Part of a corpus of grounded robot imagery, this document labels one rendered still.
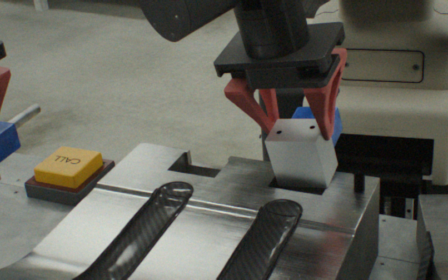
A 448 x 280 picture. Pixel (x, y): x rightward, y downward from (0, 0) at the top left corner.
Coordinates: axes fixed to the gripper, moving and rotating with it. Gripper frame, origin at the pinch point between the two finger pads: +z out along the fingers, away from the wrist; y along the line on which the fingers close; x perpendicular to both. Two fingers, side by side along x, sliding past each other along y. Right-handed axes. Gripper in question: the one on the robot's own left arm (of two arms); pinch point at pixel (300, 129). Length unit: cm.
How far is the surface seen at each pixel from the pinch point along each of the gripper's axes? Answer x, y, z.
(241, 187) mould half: -4.7, -5.2, 3.3
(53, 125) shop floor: 132, -176, 91
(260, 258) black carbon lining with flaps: -13.0, -0.1, 3.8
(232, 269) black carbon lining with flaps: -15.1, -1.6, 3.1
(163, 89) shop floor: 175, -149, 101
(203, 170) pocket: -0.3, -12.1, 5.0
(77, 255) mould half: -17.6, -14.8, 0.7
